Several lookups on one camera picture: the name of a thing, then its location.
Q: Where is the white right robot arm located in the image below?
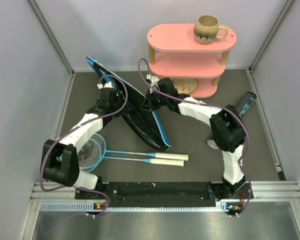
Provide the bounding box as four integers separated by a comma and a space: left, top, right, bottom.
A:
143, 74, 246, 198

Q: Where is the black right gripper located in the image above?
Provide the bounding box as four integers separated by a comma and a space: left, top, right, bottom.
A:
142, 88, 169, 112

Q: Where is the blue sport racket bag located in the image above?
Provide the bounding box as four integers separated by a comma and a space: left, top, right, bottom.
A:
86, 56, 171, 152

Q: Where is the black shuttlecock tube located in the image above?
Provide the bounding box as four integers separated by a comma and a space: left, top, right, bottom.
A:
206, 91, 257, 151

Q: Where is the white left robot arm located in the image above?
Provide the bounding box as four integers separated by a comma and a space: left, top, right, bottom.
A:
40, 87, 127, 199

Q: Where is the blue badminton racket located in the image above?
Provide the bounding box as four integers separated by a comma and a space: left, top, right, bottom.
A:
77, 137, 185, 173
78, 133, 190, 173

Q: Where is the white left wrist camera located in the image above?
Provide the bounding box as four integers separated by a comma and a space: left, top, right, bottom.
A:
97, 81, 114, 90

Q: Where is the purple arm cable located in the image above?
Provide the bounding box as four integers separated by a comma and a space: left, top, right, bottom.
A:
39, 74, 130, 216
137, 57, 253, 218

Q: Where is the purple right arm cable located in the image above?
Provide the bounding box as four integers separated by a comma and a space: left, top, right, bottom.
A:
137, 57, 253, 218

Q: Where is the grey slotted cable duct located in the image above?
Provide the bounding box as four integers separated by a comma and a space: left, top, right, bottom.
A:
39, 201, 243, 213

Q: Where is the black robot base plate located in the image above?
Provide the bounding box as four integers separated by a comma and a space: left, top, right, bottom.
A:
74, 181, 253, 208

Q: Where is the beige ceramic mug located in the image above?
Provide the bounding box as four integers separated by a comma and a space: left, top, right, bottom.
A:
193, 15, 228, 44

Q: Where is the pink three-tier shelf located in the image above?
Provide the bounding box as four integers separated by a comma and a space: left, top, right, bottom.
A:
147, 23, 237, 99

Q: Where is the round painted beige coaster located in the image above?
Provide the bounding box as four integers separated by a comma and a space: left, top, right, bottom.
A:
172, 78, 198, 95

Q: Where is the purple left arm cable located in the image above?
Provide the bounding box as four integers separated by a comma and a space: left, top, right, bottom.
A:
39, 74, 130, 216

